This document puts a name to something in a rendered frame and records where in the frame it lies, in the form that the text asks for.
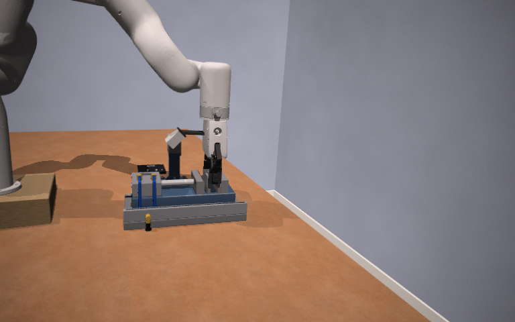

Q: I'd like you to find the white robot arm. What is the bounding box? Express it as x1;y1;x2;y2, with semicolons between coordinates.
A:
0;0;231;195

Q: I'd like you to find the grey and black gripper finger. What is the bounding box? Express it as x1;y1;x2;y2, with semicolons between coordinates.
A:
209;143;222;184
204;154;211;169

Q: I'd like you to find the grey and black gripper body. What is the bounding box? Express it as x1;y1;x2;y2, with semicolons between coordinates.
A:
199;116;229;159

